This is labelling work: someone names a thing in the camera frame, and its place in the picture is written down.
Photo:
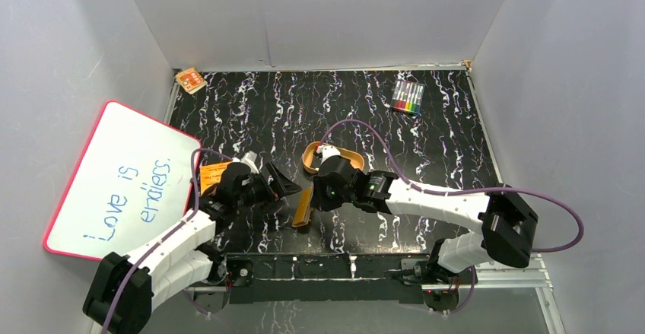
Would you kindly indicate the pack of coloured markers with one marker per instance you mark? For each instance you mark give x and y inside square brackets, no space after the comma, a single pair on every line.
[407,97]

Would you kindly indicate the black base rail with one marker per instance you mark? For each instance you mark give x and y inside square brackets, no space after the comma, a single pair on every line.
[403,277]

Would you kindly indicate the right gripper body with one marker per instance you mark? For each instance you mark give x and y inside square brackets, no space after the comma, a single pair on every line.
[328,198]

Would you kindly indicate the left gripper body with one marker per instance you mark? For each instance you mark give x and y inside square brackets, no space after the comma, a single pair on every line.
[269,184]

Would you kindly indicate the orange leather card holder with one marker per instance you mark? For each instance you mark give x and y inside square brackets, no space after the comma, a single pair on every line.
[303,211]

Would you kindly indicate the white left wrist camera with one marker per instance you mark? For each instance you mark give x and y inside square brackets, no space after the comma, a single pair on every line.
[249,159]

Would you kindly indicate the pink framed whiteboard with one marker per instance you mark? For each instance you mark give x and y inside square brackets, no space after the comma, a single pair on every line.
[131,183]

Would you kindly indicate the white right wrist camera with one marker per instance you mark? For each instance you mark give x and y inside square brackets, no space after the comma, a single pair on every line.
[325,151]

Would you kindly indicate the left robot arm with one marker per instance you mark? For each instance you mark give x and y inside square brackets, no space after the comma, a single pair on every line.
[128,288]

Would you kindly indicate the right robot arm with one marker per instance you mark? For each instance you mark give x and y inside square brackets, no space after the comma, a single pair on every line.
[501,226]

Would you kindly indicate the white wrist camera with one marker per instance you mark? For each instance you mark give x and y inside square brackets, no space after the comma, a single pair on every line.
[325,151]
[249,159]

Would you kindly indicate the tan oval tray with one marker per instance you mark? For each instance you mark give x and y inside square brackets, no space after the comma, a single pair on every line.
[311,163]

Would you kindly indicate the orange paperback book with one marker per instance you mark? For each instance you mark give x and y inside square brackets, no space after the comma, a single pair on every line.
[210,177]

